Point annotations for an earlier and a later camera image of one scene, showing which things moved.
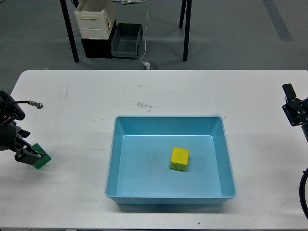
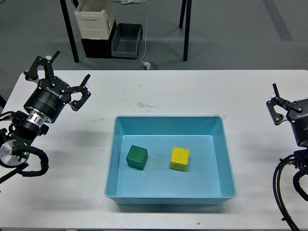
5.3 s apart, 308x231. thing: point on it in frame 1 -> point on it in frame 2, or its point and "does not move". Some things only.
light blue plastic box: x=169 y=160 does not move
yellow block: x=179 y=159 does not move
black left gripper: x=10 y=134 -> x=50 y=100
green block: x=44 y=159 -> x=137 y=157
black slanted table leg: x=183 y=12 does not move
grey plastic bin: x=125 y=42 does not move
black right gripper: x=296 y=109 -> x=297 y=117
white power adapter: x=147 y=65 does not move
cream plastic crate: x=95 y=19 does not move
